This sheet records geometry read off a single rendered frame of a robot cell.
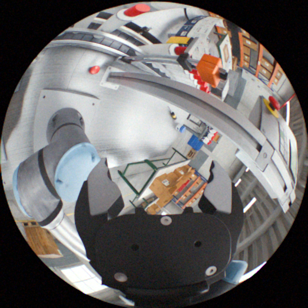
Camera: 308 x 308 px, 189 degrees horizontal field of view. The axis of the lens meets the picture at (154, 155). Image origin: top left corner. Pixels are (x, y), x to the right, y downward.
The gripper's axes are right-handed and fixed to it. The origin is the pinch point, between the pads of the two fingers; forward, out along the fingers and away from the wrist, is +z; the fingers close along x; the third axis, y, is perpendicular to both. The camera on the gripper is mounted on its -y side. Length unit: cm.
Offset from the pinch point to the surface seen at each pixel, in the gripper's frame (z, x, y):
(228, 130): 0.7, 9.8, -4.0
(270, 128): -2.3, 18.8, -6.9
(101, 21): 6.8, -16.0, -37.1
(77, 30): 1.0, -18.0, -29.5
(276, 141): -4.2, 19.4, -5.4
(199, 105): 5.3, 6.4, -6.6
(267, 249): -86, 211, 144
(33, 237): -96, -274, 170
